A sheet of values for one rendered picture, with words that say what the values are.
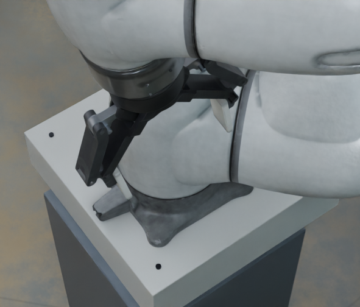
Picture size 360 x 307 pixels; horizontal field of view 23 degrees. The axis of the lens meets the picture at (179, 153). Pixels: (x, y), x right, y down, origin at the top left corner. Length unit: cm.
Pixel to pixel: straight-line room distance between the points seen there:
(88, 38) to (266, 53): 14
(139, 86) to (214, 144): 37
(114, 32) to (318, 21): 15
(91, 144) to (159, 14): 25
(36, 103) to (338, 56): 174
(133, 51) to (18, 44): 180
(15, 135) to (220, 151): 121
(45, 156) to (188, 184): 27
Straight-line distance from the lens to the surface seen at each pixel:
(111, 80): 76
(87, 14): 66
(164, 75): 77
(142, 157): 116
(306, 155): 111
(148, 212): 127
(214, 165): 114
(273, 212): 130
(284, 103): 110
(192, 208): 127
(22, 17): 255
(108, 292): 140
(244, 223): 128
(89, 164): 89
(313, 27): 63
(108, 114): 85
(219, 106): 95
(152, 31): 66
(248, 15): 63
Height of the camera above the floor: 180
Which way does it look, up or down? 55 degrees down
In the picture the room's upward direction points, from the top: straight up
